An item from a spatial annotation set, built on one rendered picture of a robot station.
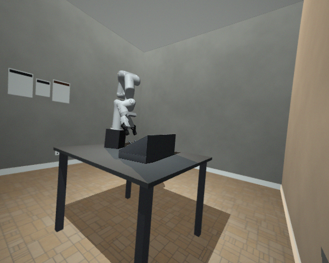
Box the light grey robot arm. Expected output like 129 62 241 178
110 71 140 130

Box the black switch console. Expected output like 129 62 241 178
118 134 176 164

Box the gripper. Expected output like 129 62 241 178
121 115 137 136

